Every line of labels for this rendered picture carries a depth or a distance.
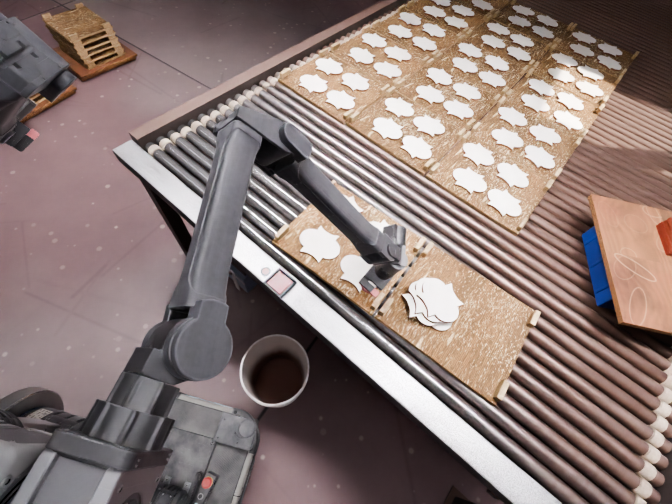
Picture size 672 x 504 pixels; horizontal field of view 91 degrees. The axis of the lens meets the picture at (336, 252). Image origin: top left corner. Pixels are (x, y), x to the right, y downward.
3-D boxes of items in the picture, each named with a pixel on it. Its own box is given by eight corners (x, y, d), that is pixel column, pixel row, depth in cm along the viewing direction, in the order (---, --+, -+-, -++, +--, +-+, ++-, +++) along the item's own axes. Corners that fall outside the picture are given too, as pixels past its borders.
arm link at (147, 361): (115, 384, 40) (132, 388, 37) (158, 307, 45) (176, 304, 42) (182, 404, 46) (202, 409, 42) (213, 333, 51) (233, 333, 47)
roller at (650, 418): (659, 439, 98) (675, 439, 93) (216, 115, 148) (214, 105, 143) (662, 425, 100) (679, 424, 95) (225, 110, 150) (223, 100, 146)
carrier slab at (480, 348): (493, 406, 93) (496, 406, 92) (373, 317, 103) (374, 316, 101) (534, 314, 109) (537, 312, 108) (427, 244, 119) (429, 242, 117)
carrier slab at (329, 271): (371, 316, 103) (372, 314, 102) (272, 243, 113) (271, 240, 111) (424, 242, 119) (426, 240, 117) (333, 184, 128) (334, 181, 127)
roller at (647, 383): (666, 411, 102) (682, 409, 98) (234, 105, 152) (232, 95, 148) (669, 398, 104) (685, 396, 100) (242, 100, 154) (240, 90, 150)
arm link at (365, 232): (242, 157, 63) (279, 135, 56) (253, 137, 66) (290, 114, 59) (366, 269, 89) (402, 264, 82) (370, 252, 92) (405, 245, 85)
